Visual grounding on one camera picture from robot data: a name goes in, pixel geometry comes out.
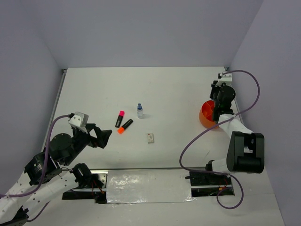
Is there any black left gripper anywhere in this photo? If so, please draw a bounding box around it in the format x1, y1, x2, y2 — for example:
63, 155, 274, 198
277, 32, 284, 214
63, 123, 113, 165

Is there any small blue cap bottle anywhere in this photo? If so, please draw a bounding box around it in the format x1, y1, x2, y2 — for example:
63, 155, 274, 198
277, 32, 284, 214
137, 103, 143, 119

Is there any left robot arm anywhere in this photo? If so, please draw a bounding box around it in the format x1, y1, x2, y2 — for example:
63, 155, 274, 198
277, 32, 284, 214
0, 123, 112, 226

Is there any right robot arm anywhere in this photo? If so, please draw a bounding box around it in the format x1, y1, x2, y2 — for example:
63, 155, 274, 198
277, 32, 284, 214
199, 81, 265, 184

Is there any orange black highlighter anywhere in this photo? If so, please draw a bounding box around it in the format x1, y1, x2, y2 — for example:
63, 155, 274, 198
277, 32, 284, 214
117, 119, 134, 134

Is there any orange round organizer container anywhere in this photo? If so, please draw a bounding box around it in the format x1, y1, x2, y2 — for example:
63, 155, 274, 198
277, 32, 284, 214
199, 100, 215, 129

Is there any pink black highlighter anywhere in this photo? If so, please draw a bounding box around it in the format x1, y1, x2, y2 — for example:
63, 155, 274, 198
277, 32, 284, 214
115, 111, 125, 128

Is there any small white eraser box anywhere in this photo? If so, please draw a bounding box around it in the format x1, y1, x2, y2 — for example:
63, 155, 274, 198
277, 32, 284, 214
147, 133, 154, 144

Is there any silver foil covered panel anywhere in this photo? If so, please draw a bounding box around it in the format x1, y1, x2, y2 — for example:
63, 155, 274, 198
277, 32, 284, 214
106, 169, 193, 204

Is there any right aluminium table rail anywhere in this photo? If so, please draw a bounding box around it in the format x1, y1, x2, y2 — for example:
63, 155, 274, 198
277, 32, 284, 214
224, 67, 240, 113

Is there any aluminium table rail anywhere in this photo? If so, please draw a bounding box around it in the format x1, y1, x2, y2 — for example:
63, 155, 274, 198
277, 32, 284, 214
224, 67, 240, 113
41, 69, 67, 151

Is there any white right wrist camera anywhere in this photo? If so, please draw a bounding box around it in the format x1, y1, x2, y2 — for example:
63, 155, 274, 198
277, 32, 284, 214
215, 72, 232, 87

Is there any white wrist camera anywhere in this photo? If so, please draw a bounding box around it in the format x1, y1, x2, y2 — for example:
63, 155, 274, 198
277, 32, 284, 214
68, 112, 89, 134
215, 72, 232, 87

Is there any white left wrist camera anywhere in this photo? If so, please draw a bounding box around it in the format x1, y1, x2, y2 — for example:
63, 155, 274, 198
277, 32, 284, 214
68, 112, 89, 134

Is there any left aluminium table rail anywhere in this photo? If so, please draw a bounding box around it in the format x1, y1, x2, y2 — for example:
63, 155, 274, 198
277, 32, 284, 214
41, 69, 67, 151

